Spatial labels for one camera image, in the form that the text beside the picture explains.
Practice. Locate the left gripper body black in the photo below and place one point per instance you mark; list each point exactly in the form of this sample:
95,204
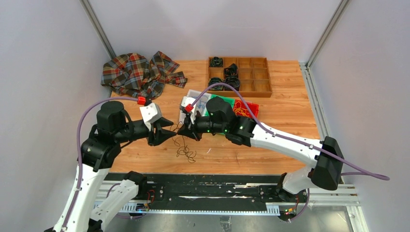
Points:
152,135

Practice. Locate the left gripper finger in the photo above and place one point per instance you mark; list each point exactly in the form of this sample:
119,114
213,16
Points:
163,122
162,136

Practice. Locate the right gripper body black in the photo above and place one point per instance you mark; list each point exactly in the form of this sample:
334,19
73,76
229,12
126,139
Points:
201,124

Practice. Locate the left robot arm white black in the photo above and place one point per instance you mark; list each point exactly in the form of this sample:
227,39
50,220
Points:
113,130

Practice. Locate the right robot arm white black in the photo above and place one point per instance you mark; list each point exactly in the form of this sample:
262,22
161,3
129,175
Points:
322,159

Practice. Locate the white plastic bin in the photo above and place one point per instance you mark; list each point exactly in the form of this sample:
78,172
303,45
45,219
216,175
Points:
200,105

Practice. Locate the green plastic bin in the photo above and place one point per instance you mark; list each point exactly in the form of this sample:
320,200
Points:
226,99

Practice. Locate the red plastic bin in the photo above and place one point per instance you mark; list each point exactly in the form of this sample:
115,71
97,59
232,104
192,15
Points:
241,110

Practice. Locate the rolled belt bottom left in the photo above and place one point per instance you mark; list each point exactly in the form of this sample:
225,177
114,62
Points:
215,80

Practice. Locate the rolled belt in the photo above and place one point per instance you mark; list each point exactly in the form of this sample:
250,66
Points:
233,81
216,62
231,71
215,80

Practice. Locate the rolled belt bottom right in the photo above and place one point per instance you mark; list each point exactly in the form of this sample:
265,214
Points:
233,81

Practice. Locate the plaid cloth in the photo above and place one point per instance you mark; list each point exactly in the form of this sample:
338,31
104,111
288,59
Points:
134,75

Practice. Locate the rolled belt middle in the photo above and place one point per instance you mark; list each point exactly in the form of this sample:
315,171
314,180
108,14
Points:
231,71

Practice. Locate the rolled belt top left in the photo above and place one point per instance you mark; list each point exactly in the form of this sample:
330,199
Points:
216,62

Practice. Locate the wooden compartment tray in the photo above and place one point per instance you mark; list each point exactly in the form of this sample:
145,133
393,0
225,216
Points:
253,73

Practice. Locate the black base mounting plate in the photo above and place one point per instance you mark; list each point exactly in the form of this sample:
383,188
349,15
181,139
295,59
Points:
214,192

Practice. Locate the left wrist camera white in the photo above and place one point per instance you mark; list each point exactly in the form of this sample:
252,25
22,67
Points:
150,114

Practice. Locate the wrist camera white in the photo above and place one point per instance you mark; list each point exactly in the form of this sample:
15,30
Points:
150,114
188,107

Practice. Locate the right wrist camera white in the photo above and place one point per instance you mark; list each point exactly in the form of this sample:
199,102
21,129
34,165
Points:
188,107

